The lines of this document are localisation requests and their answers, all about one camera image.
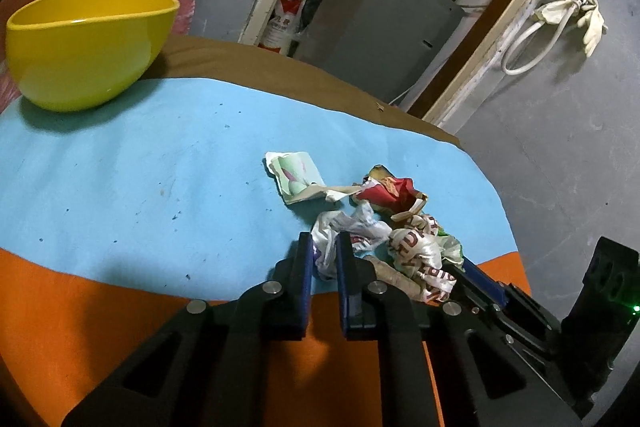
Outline red brown printed white wrapper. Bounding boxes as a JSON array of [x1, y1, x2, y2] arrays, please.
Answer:
[[388, 213, 464, 303]]

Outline silver white wrapper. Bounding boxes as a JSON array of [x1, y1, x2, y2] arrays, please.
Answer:
[[310, 198, 394, 281]]

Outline red snack wrapper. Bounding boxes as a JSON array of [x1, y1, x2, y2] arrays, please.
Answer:
[[352, 165, 428, 223]]

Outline pale green paper wrapper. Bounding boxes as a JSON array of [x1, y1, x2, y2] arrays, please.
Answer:
[[265, 152, 360, 206]]

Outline brown cylindrical roll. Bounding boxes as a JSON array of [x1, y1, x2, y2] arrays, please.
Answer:
[[363, 255, 423, 303]]

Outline white rubber gloves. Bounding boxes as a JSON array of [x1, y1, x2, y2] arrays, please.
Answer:
[[534, 0, 608, 58]]

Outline red white rice bag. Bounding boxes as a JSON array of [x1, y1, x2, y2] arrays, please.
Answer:
[[258, 0, 306, 55]]

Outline yellow plastic bowl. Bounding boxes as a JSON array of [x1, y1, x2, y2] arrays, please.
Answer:
[[6, 0, 180, 113]]

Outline white hose loop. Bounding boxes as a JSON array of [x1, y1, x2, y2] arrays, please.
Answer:
[[501, 1, 582, 77]]

